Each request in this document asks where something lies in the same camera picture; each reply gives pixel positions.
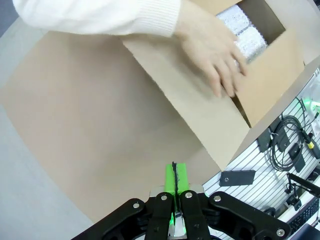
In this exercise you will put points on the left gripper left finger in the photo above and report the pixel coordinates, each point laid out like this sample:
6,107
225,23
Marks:
140,220

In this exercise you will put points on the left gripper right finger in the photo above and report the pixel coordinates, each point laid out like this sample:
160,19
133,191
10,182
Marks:
225,217

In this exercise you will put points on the brown cardboard box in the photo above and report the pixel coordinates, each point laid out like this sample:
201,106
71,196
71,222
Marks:
175,75

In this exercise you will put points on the right forearm in white sweater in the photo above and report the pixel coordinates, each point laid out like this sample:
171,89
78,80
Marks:
87,15

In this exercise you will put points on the person's right hand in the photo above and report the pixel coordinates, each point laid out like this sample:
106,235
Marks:
212,50

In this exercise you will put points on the black plate with hole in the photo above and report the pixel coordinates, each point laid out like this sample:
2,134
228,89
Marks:
237,178

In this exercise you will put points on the black keyboard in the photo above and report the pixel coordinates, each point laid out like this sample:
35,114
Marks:
305,217

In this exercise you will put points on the slotted aluminium base plate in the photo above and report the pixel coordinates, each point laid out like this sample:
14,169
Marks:
245,197

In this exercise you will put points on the black flat bracket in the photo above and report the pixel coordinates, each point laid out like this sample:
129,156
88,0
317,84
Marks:
263,142
297,160

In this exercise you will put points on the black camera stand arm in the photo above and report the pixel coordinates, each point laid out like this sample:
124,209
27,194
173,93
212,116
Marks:
300,178

